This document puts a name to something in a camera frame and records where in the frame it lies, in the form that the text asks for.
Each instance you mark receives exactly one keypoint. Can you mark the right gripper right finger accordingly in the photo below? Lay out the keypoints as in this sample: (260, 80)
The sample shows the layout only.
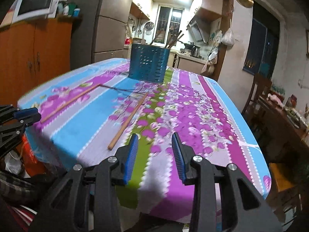
(243, 207)

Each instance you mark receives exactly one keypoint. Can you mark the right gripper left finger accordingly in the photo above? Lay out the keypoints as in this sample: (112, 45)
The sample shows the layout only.
(67, 205)

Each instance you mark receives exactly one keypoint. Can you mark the blue perforated utensil holder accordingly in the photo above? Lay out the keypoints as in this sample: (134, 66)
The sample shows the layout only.
(148, 63)

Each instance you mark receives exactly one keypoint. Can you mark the kitchen window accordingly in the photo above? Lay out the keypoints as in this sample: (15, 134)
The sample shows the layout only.
(168, 24)

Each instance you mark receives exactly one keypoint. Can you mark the orange plastic bag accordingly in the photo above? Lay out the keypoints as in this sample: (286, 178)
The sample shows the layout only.
(32, 165)

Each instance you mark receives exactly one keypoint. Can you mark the small wooden stool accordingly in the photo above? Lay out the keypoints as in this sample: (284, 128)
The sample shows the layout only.
(283, 191)

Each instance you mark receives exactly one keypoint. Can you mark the orange wooden cabinet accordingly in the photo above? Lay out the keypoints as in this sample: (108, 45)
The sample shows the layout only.
(32, 53)

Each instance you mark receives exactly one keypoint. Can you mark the floral striped tablecloth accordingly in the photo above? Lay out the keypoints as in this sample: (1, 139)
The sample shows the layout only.
(194, 106)

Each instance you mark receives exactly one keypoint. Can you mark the dark wooden dining table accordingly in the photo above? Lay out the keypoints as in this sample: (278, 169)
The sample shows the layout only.
(284, 141)

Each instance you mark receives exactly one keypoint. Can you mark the pink cloth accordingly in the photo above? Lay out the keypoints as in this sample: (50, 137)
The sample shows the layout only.
(274, 99)

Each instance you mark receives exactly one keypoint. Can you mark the brown refrigerator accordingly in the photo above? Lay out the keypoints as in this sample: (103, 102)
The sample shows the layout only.
(101, 32)

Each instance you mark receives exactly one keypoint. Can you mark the white microwave oven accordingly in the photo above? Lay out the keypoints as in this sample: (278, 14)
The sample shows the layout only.
(26, 9)

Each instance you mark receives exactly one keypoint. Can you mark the white bottle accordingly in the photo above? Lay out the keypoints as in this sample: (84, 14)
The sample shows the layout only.
(66, 10)

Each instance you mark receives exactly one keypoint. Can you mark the wooden chair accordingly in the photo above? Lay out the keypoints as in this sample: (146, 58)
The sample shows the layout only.
(260, 86)

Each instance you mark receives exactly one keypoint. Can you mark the green container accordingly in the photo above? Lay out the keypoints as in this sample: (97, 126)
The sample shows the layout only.
(72, 7)

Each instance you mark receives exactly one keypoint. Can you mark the dark window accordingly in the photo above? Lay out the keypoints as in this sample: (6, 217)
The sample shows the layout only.
(263, 44)

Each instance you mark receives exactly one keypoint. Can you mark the steel kettle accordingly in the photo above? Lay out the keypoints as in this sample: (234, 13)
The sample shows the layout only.
(195, 51)

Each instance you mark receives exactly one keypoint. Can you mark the black wok on stove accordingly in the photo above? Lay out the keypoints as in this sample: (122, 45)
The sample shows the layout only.
(189, 45)

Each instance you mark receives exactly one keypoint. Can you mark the white plastic bag hanging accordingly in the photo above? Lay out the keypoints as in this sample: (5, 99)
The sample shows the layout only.
(228, 38)

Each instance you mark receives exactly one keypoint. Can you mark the range hood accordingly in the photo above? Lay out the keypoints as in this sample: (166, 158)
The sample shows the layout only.
(200, 29)

